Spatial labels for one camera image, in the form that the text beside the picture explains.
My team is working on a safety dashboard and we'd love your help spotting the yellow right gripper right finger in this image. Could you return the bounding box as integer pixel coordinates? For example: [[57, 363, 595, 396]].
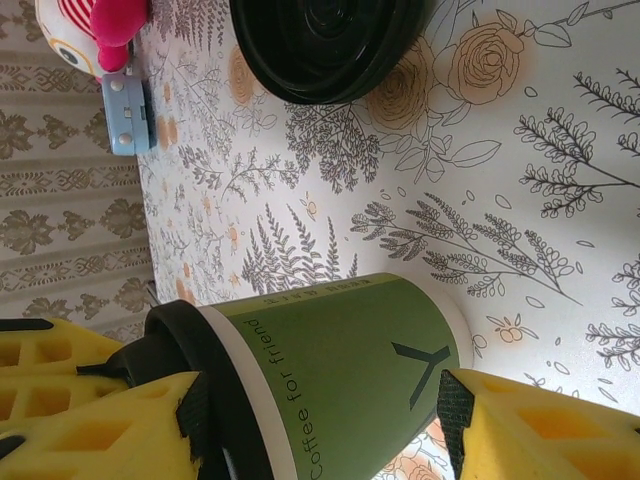
[[437, 367, 640, 480]]

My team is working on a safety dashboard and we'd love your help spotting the green paper coffee cup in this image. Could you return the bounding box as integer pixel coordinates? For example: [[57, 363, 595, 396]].
[[197, 272, 474, 480]]

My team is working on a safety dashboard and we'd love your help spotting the black plastic cup lid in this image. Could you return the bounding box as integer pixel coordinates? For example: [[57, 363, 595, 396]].
[[77, 299, 241, 480], [234, 0, 432, 105]]

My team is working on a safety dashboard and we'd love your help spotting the light blue plastic box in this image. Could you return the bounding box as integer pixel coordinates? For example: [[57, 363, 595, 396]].
[[102, 71, 158, 157]]

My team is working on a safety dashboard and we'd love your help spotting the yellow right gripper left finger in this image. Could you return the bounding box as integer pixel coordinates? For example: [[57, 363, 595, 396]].
[[0, 319, 211, 480]]

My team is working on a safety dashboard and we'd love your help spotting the pink striped plush doll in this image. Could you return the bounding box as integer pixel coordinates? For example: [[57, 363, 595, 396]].
[[37, 0, 151, 72]]

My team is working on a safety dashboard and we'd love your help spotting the floral patterned table cover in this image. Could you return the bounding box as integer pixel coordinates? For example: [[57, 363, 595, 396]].
[[127, 0, 640, 480]]

